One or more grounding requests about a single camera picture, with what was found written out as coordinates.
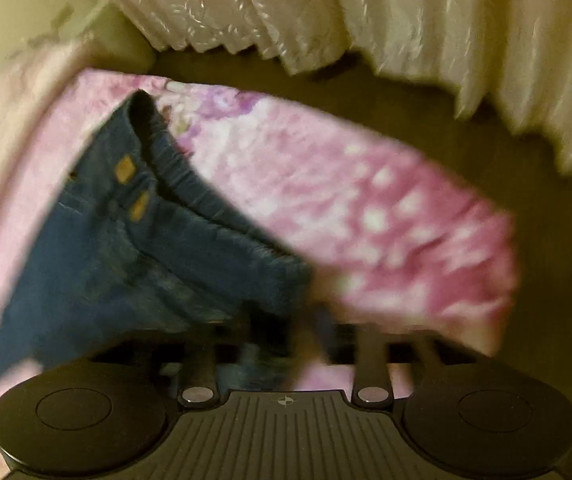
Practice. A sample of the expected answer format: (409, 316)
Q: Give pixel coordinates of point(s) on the pink floral fleece blanket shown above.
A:
(389, 236)

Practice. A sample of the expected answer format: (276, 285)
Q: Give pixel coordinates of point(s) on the cream pleated curtain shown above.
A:
(517, 53)

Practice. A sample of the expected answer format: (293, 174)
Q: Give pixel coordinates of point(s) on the pale pink quilted duvet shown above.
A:
(29, 83)

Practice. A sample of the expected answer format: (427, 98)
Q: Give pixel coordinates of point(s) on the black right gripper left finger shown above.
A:
(223, 355)

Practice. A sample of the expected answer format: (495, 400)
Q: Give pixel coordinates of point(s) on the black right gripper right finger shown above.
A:
(363, 347)

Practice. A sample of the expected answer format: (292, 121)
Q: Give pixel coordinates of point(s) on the dark blue denim jeans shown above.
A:
(136, 239)

